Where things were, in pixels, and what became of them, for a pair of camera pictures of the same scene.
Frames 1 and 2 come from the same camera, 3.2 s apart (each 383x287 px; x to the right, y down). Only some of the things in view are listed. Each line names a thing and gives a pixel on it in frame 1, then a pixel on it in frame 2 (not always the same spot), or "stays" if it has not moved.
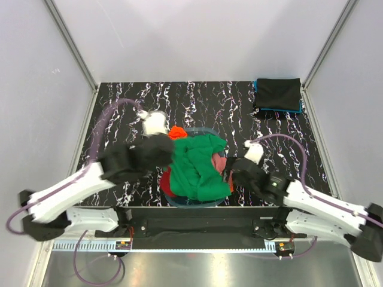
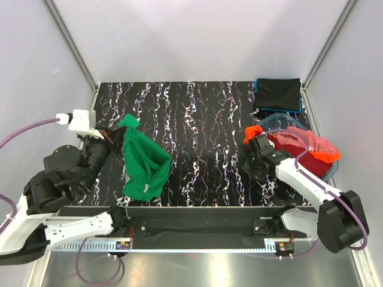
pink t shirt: [219, 162] to [316, 143]
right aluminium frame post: [305, 87] stays
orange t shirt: [177, 132] to [251, 132]
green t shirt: [193, 174] to [146, 161]
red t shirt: [165, 183] to [308, 161]
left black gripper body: [167, 161] to [96, 151]
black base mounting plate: [200, 227] stays
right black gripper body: [237, 181] to [251, 165]
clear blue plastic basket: [197, 178] to [280, 121]
